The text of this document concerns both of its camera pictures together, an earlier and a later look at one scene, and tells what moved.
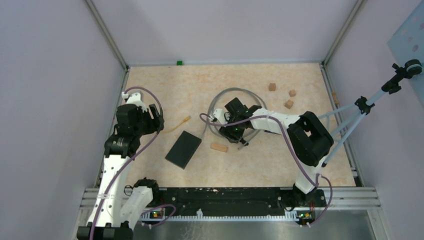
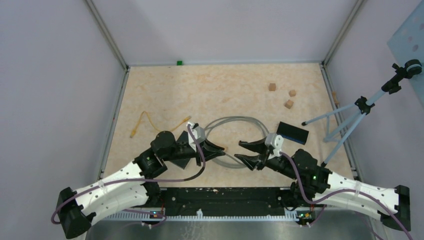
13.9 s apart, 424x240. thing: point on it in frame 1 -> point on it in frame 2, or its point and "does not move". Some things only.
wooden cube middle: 292,93 does not move
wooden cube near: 289,104 does not move
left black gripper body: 148,125 -> 183,152
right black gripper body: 234,132 -> 278,163
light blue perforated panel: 407,44 does not move
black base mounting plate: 239,200 does not move
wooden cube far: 272,87 does not move
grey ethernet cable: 208,125 -> 243,164
